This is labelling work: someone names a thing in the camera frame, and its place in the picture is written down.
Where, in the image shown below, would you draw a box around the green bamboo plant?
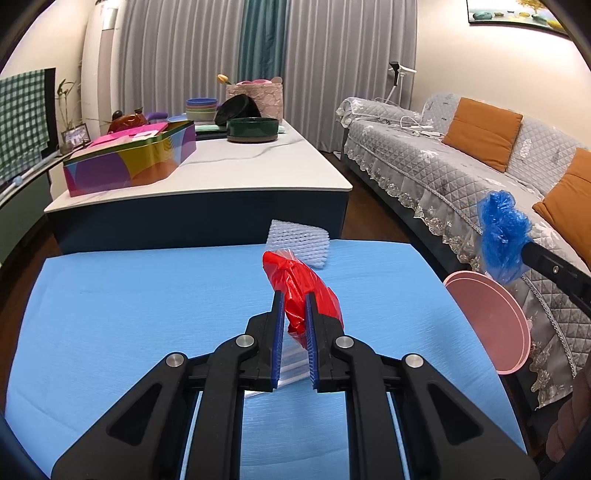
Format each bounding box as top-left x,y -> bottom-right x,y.
55,78 -> 81,132

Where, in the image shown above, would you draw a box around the brown teapot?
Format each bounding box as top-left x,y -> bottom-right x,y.
107,107 -> 151,136

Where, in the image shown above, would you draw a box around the black bowl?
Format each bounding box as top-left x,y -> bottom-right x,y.
215,93 -> 263,127

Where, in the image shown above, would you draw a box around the pink plastic bin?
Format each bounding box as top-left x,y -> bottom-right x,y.
443,270 -> 532,376

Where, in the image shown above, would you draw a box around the pink paper sheets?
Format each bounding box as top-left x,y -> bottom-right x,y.
90,121 -> 171,147

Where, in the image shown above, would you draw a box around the framed wall painting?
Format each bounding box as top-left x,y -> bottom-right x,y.
466,0 -> 573,35

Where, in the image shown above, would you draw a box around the green cabinet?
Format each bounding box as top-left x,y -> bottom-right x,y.
0,171 -> 51,264

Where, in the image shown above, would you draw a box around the white rod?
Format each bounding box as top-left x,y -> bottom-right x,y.
0,148 -> 70,199

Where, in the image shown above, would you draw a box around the grey quilted sofa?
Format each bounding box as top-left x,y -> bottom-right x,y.
336,92 -> 591,409

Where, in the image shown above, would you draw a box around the black television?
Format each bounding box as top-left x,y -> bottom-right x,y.
41,68 -> 58,148

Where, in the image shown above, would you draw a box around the orange cushion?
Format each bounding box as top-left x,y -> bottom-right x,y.
533,148 -> 591,250
441,98 -> 523,174

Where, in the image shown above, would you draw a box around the pale foam fruit net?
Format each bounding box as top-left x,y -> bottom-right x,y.
265,219 -> 331,271

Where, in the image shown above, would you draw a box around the multicoloured box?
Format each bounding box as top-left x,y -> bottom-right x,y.
63,121 -> 198,198

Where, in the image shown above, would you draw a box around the white stand lamp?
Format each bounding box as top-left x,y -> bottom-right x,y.
387,61 -> 419,104

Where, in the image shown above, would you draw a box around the teal curtain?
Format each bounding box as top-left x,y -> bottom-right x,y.
236,0 -> 289,86

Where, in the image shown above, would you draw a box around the blue plastic bag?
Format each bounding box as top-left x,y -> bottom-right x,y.
478,190 -> 533,284

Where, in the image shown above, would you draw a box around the grey curtain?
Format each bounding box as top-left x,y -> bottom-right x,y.
115,0 -> 250,121
277,0 -> 419,153

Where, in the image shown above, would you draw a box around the white charging cable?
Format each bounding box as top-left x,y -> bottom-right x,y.
374,97 -> 446,138

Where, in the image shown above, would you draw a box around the pink quilted basket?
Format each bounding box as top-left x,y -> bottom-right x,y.
225,78 -> 283,121

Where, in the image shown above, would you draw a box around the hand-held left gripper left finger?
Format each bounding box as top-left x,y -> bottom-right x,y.
51,291 -> 286,480

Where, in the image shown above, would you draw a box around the blue foam mat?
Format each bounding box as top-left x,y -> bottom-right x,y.
4,240 -> 529,480

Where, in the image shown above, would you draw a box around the stack of pastel bowls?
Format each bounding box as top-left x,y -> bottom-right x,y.
185,97 -> 219,124

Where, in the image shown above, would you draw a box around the dark blue marble-top table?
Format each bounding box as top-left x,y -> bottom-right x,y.
44,119 -> 354,254

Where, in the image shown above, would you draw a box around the red plastic bag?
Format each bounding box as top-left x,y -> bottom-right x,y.
262,249 -> 343,349

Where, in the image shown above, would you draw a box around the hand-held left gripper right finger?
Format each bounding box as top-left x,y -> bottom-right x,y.
305,291 -> 541,480

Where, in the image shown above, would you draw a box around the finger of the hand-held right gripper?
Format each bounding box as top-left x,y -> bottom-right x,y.
519,240 -> 591,319

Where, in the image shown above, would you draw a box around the white standing air conditioner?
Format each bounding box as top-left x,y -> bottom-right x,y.
83,0 -> 121,121

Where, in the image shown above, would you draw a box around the person's pink fuzzy clothing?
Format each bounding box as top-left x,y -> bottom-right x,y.
545,369 -> 591,462

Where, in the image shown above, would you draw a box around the clear plastic packet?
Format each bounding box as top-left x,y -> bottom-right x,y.
244,330 -> 310,400

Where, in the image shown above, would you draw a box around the small photo frame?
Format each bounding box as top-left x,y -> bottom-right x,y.
61,124 -> 90,153

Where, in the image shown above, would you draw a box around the green checked cloth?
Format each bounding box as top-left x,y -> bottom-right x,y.
0,69 -> 51,183

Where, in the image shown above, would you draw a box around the light green placemat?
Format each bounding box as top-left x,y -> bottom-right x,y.
195,122 -> 229,139

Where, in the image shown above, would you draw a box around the dark green bowl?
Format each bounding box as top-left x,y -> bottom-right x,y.
226,117 -> 280,144

